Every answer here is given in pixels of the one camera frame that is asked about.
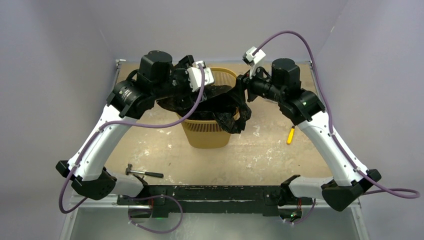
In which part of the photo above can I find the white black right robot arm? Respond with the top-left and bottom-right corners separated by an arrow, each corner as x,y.
236,58 -> 382,212

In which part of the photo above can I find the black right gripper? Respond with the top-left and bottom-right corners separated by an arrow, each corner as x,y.
227,61 -> 285,105

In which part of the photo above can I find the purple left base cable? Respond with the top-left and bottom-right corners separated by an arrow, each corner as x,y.
127,194 -> 184,234

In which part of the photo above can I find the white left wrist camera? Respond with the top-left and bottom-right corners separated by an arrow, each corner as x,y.
187,61 -> 215,92

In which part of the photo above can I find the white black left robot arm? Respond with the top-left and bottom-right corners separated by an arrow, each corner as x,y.
56,50 -> 214,205

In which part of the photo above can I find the black plastic trash bag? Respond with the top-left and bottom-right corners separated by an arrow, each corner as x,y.
156,85 -> 252,134

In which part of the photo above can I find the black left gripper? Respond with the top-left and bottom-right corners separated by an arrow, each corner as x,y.
153,56 -> 207,107

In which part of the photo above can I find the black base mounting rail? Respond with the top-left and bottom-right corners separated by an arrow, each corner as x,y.
117,185 -> 313,218

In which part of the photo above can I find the black handled hammer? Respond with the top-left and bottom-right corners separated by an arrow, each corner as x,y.
125,163 -> 164,179

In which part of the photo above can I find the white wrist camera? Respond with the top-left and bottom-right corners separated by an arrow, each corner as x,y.
242,46 -> 266,79
187,61 -> 215,92

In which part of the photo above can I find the yellow handled screwdriver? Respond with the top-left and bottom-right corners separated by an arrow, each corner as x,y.
286,125 -> 296,145

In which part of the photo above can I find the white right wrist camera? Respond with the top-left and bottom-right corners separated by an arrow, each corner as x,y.
242,46 -> 266,79

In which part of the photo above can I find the yellow plastic trash bin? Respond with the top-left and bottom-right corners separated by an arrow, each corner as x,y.
181,67 -> 237,149

